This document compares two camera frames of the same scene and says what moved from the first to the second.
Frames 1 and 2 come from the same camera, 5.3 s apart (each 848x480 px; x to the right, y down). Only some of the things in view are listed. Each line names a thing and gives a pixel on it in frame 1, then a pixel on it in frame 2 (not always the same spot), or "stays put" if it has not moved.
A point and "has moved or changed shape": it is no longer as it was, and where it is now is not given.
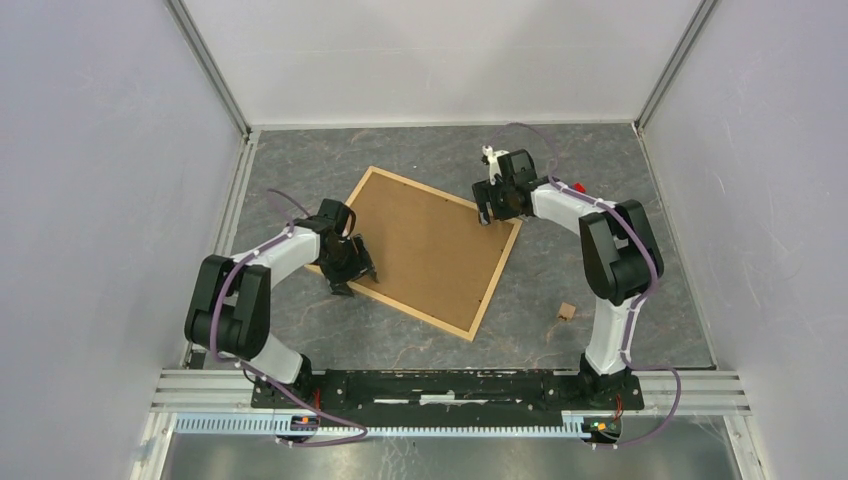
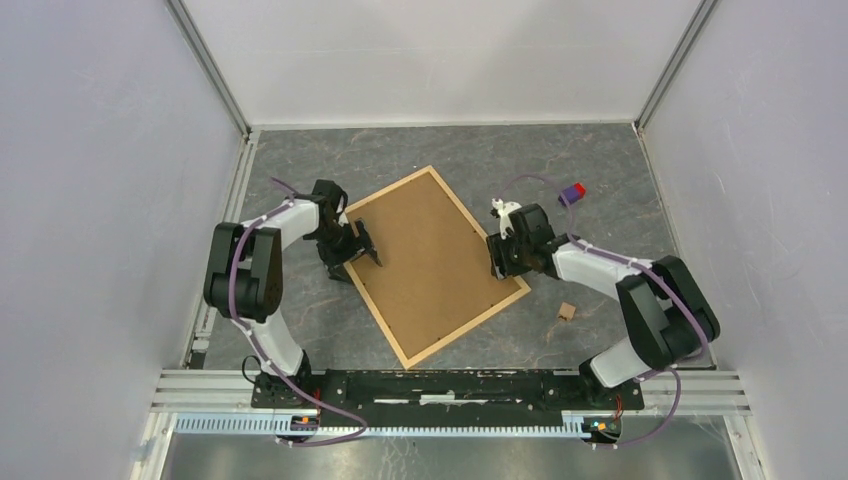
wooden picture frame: x=431 y=256 has moved or changed shape
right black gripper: x=484 y=192 -> x=498 y=264
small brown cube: x=567 y=311 stays put
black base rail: x=446 y=398 stays put
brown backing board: x=428 y=252 has moved or changed shape
